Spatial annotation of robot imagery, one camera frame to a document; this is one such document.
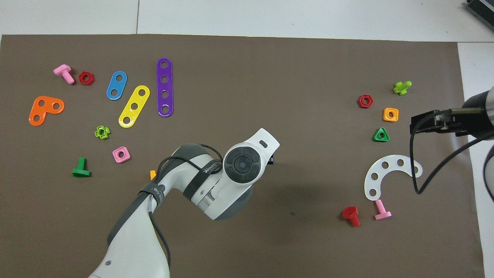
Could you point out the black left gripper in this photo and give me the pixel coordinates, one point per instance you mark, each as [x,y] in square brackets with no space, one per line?
[271,159]

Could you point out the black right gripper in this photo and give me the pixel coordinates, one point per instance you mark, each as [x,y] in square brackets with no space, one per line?
[453,121]

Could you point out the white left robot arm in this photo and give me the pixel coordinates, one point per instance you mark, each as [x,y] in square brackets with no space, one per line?
[131,239]

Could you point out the orange square plastic nut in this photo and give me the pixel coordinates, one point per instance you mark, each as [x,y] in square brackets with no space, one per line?
[385,116]

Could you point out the light green cross-head bolt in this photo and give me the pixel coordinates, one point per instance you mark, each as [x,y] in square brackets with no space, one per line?
[401,88]

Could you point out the green triangular plastic nut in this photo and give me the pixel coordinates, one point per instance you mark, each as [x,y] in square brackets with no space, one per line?
[376,138]

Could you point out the white curved perforated plate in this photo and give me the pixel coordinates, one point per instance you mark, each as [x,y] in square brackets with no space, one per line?
[392,162]

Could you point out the red hexagonal plastic nut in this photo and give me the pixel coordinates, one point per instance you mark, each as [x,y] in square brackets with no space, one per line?
[360,102]
[81,79]

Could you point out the brown table mat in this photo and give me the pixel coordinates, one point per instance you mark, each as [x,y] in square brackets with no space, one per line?
[270,77]

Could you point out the red plastic bolt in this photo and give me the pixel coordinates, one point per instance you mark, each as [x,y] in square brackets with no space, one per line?
[350,212]

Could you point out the pink plastic bolt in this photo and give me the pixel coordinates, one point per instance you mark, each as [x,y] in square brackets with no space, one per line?
[382,214]
[63,70]

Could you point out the orange plastic bolt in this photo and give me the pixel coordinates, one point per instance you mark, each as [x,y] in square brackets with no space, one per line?
[153,175]

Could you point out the grey ribbed device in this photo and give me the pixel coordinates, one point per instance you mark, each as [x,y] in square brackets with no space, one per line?
[484,11]

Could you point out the purple four-hole strip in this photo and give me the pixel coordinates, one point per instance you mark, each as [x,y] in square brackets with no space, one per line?
[164,87]

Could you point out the yellow three-hole strip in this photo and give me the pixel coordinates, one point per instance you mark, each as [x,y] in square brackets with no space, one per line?
[138,99]

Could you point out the pink square plastic nut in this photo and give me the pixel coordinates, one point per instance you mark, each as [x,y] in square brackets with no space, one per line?
[115,157]

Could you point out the light green cross nut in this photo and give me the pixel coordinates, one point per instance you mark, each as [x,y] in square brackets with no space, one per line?
[107,132]

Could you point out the blue two-hole strip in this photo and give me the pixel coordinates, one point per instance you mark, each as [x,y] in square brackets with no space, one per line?
[117,85]

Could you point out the dark green plastic bolt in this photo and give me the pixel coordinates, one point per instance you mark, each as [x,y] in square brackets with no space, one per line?
[81,173]

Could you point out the orange heart-shaped plate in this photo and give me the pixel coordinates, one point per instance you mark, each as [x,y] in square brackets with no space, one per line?
[47,110]

